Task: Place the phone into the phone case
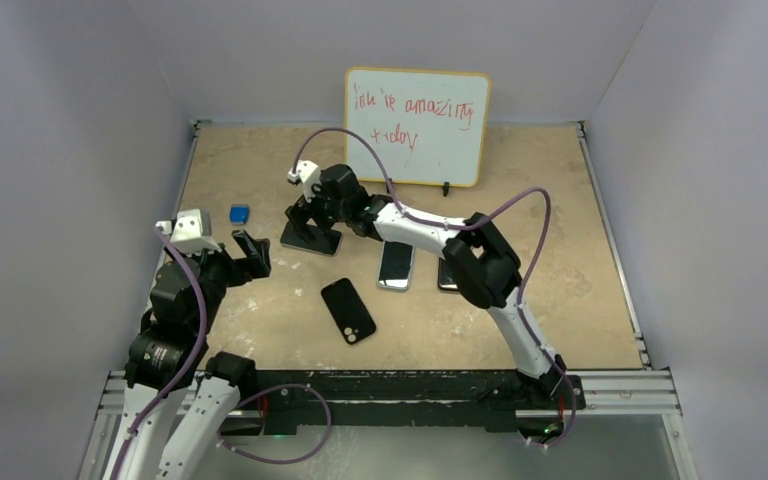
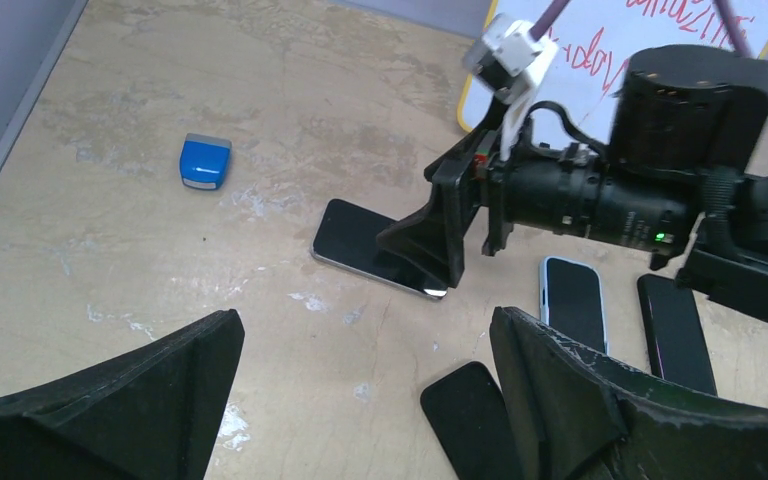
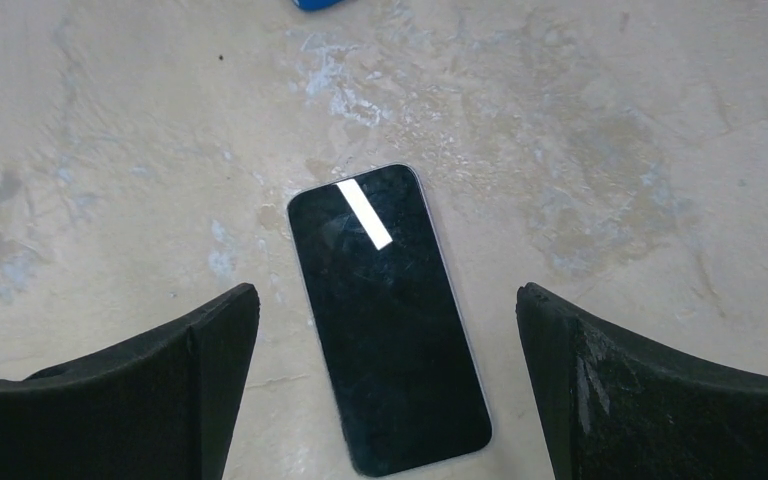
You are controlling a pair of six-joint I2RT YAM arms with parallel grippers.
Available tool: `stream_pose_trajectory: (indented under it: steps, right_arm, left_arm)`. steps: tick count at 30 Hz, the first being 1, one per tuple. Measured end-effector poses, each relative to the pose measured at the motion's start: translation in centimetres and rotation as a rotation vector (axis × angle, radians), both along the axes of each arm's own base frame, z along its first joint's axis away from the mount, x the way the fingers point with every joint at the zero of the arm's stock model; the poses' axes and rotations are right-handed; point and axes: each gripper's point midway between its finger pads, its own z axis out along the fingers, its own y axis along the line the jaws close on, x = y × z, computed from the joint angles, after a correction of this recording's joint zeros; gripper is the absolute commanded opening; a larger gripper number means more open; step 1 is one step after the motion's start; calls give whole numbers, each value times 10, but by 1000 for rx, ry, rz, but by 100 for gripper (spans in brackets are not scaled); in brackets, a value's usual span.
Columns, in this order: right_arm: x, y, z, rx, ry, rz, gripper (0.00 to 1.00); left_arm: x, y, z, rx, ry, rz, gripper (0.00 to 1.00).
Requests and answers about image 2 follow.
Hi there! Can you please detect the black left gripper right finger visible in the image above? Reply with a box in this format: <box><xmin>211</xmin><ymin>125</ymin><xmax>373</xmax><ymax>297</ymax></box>
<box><xmin>489</xmin><ymin>307</ymin><xmax>768</xmax><ymax>479</ymax></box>

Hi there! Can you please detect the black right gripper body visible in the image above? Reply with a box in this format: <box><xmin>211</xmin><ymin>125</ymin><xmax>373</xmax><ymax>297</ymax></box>
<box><xmin>473</xmin><ymin>129</ymin><xmax>696</xmax><ymax>259</ymax></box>

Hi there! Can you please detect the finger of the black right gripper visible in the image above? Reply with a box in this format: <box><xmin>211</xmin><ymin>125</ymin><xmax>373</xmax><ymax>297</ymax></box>
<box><xmin>376</xmin><ymin>100</ymin><xmax>507</xmax><ymax>288</ymax></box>

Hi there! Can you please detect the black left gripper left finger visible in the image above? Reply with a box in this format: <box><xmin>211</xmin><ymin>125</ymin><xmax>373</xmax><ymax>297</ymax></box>
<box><xmin>0</xmin><ymin>310</ymin><xmax>245</xmax><ymax>479</ymax></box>

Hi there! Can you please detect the black phone case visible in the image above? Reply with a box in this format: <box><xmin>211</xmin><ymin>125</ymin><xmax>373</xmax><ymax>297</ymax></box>
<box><xmin>420</xmin><ymin>361</ymin><xmax>524</xmax><ymax>480</ymax></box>

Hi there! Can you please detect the light blue phone case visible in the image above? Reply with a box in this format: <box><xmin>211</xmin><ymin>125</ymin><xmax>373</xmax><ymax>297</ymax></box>
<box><xmin>538</xmin><ymin>255</ymin><xmax>611</xmax><ymax>356</ymax></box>

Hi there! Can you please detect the black smartphone with purple edge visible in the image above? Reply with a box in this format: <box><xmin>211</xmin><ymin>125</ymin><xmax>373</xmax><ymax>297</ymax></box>
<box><xmin>636</xmin><ymin>274</ymin><xmax>718</xmax><ymax>396</ymax></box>

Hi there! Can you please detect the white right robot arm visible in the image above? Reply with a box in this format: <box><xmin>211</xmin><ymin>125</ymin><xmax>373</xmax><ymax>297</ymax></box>
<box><xmin>377</xmin><ymin>44</ymin><xmax>768</xmax><ymax>323</ymax></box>

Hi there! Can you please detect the yellow framed whiteboard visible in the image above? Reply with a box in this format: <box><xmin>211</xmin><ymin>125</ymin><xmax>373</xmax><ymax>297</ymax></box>
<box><xmin>457</xmin><ymin>0</ymin><xmax>768</xmax><ymax>141</ymax></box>

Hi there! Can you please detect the small blue eraser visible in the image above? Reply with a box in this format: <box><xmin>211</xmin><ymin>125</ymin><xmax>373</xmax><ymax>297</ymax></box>
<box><xmin>179</xmin><ymin>133</ymin><xmax>232</xmax><ymax>191</ymax></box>

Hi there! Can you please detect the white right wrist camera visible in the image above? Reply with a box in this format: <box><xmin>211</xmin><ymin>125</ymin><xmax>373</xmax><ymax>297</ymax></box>
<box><xmin>462</xmin><ymin>13</ymin><xmax>558</xmax><ymax>162</ymax></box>

